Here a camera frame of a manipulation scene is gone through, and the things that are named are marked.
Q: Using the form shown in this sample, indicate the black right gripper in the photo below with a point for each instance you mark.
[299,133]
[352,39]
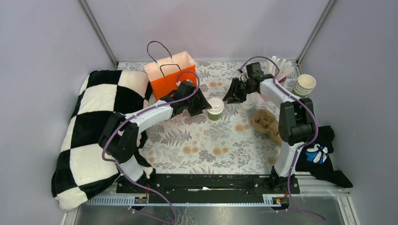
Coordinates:
[233,95]

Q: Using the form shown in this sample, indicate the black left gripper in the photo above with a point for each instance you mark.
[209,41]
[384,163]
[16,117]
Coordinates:
[201,104]

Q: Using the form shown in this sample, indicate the clear white plastic cup lid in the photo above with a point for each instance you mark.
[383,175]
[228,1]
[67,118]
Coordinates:
[217,106]

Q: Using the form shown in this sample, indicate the green paper coffee cup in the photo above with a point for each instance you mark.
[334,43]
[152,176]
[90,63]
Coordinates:
[214,117]

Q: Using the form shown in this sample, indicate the orange paper gift bag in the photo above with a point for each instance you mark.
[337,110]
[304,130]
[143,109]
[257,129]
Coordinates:
[164,74]

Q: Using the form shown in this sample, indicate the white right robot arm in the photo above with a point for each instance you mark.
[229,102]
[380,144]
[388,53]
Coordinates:
[297,126]

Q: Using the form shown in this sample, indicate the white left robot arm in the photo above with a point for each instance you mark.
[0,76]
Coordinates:
[120,135]

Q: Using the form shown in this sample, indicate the stack of white plastic lids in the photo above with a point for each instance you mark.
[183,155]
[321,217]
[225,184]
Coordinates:
[250,103]

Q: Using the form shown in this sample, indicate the brown cardboard cup carrier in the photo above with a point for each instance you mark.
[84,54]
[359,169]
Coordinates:
[266,122]

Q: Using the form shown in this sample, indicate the floral patterned table mat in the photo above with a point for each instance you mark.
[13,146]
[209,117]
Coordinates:
[230,145]

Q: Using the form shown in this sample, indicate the bundle of white wrapped straws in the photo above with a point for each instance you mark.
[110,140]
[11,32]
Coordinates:
[285,67]

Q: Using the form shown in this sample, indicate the stack of green paper cups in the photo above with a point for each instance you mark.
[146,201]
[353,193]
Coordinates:
[304,85]

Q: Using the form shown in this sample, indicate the black t-shirt with logo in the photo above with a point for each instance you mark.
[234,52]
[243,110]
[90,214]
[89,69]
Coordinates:
[314,158]

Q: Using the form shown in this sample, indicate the black white checkered blanket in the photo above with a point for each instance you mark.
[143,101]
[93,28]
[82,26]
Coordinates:
[81,173]

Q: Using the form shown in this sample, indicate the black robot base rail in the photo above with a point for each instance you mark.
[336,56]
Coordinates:
[221,189]

